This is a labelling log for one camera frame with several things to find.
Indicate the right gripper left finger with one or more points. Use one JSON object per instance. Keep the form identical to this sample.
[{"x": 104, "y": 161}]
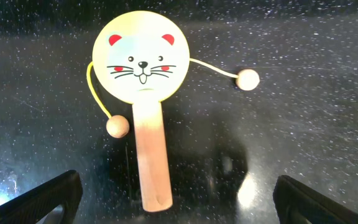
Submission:
[{"x": 48, "y": 199}]

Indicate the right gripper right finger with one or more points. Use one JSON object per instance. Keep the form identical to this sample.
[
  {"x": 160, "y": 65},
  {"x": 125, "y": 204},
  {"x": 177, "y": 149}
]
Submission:
[{"x": 303, "y": 205}]

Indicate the yellow wooden rattle drum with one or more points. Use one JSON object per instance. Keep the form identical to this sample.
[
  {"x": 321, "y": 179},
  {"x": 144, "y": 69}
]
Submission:
[{"x": 141, "y": 56}]

